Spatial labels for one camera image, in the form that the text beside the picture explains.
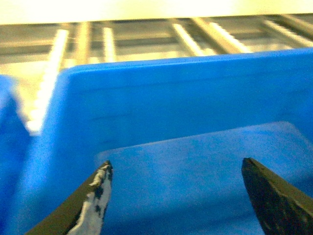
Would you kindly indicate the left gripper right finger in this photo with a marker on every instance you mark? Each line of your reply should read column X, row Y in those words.
column 280, row 207

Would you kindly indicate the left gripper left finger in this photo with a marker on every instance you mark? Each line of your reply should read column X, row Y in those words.
column 83, row 212

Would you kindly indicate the large blue plastic box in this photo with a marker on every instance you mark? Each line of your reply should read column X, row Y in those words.
column 176, row 132

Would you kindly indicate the metal roller conveyor rack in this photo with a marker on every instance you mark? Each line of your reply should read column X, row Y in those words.
column 34, row 54

